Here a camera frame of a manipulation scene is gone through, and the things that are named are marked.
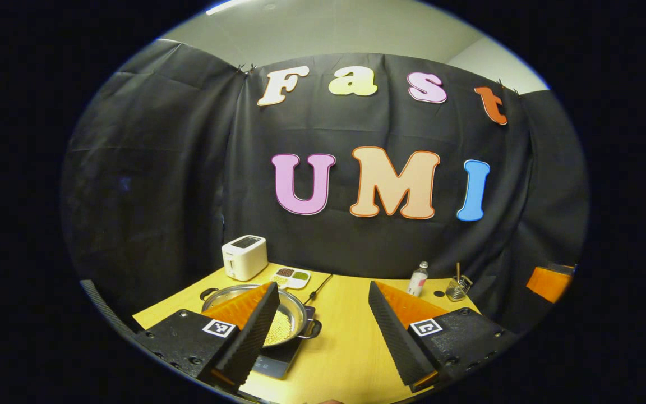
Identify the clear bottle with pink label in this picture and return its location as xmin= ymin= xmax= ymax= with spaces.
xmin=407 ymin=261 xmax=430 ymax=297

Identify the steel pot with black handles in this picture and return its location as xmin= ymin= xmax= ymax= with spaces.
xmin=200 ymin=283 xmax=322 ymax=347

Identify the black power cable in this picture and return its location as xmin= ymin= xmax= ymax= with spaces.
xmin=307 ymin=273 xmax=334 ymax=306

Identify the white divided dish with beans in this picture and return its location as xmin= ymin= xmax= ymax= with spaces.
xmin=271 ymin=267 xmax=311 ymax=290

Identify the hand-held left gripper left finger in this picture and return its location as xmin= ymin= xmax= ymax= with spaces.
xmin=135 ymin=282 xmax=282 ymax=393

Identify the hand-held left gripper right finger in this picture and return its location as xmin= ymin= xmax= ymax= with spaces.
xmin=368 ymin=281 xmax=520 ymax=393

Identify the white toaster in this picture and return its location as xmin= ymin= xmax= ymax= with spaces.
xmin=222 ymin=235 xmax=269 ymax=282

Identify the black induction cooktop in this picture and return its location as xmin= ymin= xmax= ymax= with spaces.
xmin=250 ymin=306 xmax=317 ymax=379

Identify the black ribbed hose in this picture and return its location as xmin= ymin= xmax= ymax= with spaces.
xmin=79 ymin=279 xmax=140 ymax=344

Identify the pile of soybeans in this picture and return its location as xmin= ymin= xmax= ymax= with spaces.
xmin=263 ymin=310 xmax=293 ymax=346

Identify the clear glass cup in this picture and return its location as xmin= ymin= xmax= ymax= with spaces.
xmin=445 ymin=275 xmax=473 ymax=302

